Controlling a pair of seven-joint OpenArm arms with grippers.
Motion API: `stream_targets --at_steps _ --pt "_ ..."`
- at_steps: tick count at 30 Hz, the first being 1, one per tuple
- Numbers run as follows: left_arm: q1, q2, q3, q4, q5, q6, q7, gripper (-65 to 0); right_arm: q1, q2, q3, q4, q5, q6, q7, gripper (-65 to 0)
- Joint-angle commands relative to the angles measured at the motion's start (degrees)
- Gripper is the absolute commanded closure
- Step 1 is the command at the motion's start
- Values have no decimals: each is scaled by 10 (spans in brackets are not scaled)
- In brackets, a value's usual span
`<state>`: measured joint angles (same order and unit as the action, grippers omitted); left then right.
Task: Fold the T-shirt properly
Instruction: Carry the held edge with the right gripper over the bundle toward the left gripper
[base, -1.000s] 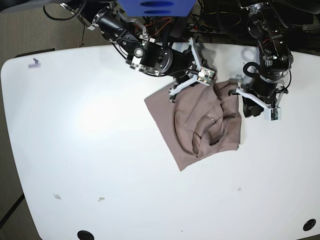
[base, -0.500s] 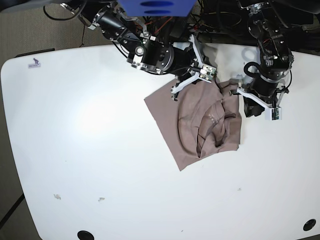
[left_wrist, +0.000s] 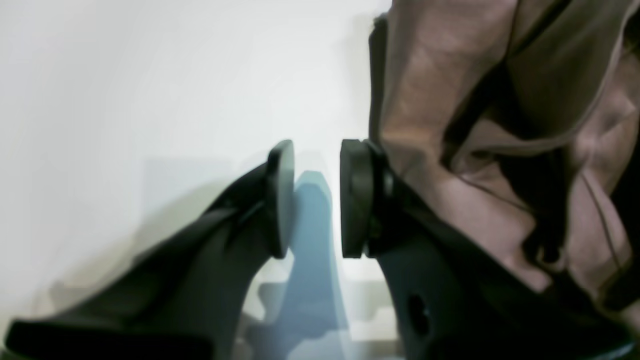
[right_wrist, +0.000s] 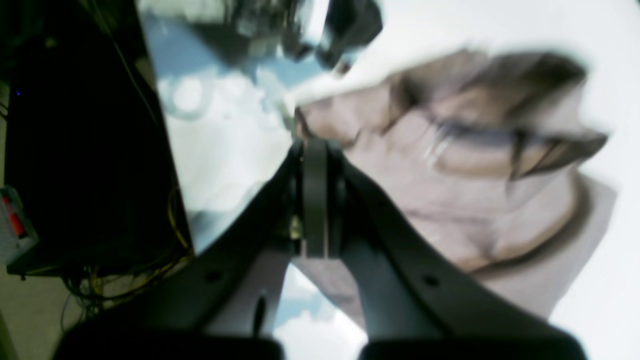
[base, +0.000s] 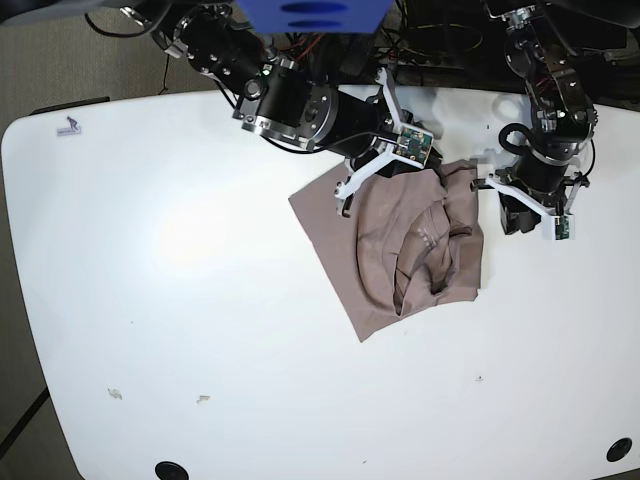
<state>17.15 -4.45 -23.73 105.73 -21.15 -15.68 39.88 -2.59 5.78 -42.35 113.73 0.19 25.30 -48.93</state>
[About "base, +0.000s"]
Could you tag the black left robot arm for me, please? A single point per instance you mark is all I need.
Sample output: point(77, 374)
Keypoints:
point(539, 51)

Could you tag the blue plastic mount plate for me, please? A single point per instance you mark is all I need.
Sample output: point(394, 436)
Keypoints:
point(321, 16)

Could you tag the mauve T-shirt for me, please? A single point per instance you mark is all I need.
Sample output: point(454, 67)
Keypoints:
point(410, 243)

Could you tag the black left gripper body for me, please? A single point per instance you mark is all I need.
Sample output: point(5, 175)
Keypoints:
point(534, 182)

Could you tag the small purple logo sticker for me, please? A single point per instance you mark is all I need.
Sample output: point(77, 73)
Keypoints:
point(70, 129)

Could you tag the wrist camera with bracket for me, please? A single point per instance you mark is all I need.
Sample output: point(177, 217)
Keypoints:
point(402, 142)
point(556, 225)

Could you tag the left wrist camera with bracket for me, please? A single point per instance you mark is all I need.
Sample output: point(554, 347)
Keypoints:
point(556, 225)

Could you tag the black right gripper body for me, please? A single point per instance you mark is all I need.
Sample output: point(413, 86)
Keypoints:
point(352, 123)

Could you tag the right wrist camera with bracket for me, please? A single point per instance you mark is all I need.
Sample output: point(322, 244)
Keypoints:
point(402, 142)

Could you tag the black table cable grommet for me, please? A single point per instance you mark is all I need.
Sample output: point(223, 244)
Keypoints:
point(619, 450)

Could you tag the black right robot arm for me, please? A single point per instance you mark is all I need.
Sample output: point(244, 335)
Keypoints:
point(286, 97)

